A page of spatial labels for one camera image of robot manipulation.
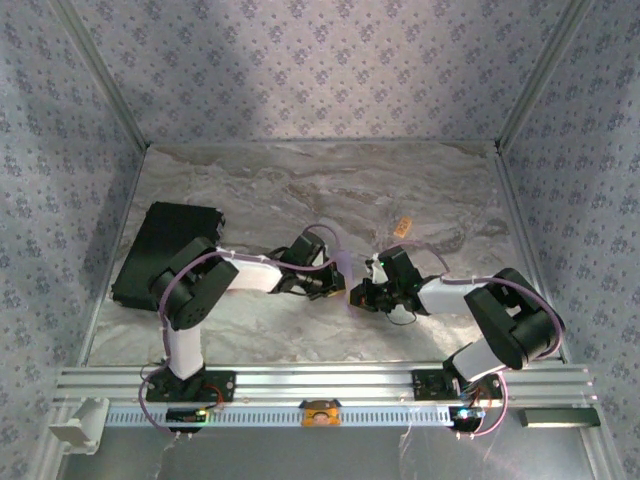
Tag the white plastic bracket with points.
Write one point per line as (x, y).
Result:
(75, 430)

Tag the aluminium side rail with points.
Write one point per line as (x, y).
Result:
(520, 220)
(93, 330)

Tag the aluminium corner post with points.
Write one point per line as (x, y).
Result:
(539, 75)

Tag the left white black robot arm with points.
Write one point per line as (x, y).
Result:
(185, 350)

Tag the aluminium rear rail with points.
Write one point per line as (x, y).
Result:
(325, 143)

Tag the cartoon face sticker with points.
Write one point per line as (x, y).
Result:
(321, 415)

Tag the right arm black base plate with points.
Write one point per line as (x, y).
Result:
(425, 385)

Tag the small orange printed tag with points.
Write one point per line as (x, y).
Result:
(402, 226)

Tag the lilac paper sheet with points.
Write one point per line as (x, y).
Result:
(345, 260)

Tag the black rectangular box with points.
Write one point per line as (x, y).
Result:
(150, 250)

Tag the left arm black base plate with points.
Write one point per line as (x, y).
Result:
(225, 385)

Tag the aluminium mounting rail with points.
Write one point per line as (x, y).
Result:
(325, 381)

